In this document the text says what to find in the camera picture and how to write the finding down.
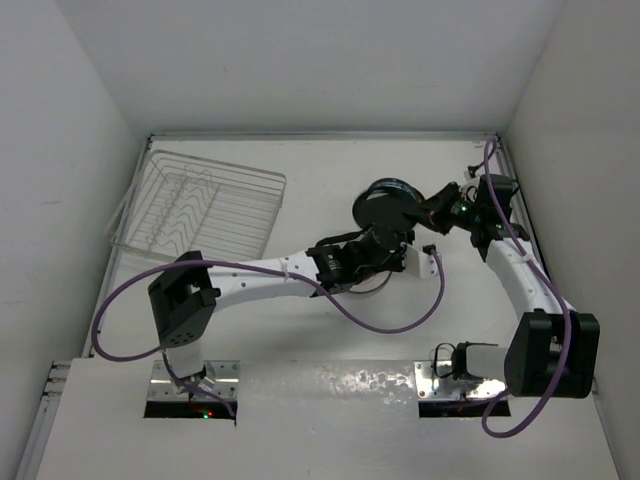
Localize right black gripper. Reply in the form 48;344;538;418
403;181;483;235

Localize white plate orange sunburst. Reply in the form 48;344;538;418
348;275;389;295

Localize teal blue patterned plate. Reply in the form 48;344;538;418
365;177;425;203

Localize black plate white squiggle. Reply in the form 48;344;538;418
352;193;416;232

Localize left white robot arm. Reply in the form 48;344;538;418
148;224;414;380

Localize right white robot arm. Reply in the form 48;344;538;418
403;174;600;398

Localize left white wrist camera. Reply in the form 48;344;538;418
404;244;442;279

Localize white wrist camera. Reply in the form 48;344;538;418
460;165;480;202
404;244;442;279

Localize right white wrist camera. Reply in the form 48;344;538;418
460;165;480;202

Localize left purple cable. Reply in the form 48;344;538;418
93;252;447;419

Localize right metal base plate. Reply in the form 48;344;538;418
414;360;506;402

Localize metal base plate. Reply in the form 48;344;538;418
414;360;506;402
147;360;240;402

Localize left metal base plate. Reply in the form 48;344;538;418
147;360;240;402

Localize metal wire dish rack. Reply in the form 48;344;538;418
106;149;286;262

